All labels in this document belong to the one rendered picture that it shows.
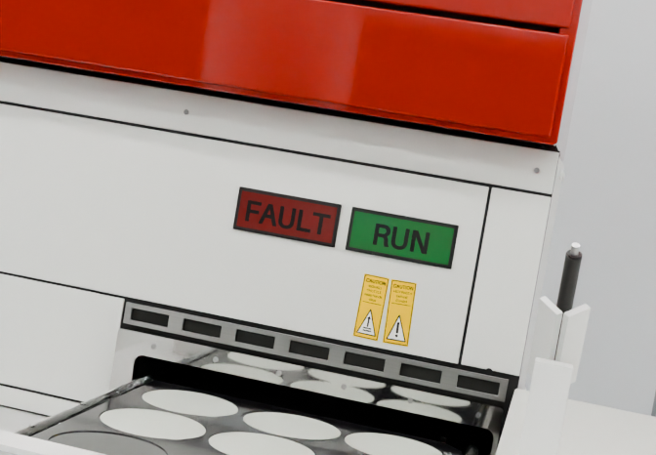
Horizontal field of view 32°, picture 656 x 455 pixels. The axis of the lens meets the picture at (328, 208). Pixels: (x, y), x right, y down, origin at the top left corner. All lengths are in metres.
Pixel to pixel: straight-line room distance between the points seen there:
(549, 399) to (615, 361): 1.85
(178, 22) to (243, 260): 0.27
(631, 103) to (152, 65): 1.64
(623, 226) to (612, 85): 0.32
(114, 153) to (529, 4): 0.49
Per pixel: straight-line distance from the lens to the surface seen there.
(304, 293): 1.28
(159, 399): 1.22
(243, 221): 1.29
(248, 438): 1.12
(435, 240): 1.25
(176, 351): 1.32
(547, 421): 0.91
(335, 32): 1.23
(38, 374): 1.40
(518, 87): 1.20
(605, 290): 2.74
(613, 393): 2.77
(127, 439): 1.06
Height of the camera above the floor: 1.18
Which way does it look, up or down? 3 degrees down
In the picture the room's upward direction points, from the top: 10 degrees clockwise
